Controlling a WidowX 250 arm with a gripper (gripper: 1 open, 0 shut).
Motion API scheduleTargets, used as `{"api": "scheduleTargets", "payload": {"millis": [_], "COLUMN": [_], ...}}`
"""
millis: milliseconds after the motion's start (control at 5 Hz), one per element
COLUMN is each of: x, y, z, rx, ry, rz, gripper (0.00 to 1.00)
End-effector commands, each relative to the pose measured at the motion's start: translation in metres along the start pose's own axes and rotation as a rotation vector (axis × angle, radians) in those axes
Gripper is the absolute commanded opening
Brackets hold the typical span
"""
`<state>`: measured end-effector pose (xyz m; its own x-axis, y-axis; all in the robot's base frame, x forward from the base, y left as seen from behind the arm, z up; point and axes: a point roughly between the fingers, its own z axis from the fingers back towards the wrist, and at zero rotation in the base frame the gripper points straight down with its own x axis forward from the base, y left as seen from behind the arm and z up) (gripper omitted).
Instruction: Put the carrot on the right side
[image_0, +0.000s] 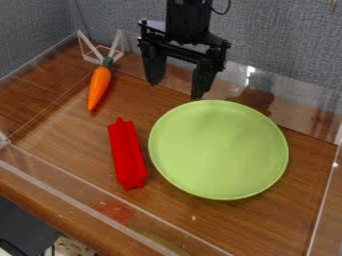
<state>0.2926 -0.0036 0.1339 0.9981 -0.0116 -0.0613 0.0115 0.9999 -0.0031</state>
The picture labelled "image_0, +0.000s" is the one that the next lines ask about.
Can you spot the orange toy carrot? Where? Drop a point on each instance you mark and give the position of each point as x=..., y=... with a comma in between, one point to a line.
x=99, y=82

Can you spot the green round plate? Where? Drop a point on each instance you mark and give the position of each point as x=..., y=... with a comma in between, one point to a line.
x=218, y=150

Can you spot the clear acrylic corner bracket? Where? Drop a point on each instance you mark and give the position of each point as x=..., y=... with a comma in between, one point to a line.
x=99, y=53

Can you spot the clear acrylic enclosure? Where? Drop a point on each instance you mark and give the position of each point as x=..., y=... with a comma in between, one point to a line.
x=57, y=170

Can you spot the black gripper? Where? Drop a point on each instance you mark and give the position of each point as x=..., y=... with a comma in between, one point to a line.
x=194, y=48

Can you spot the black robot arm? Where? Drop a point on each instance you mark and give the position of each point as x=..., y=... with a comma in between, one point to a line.
x=189, y=16

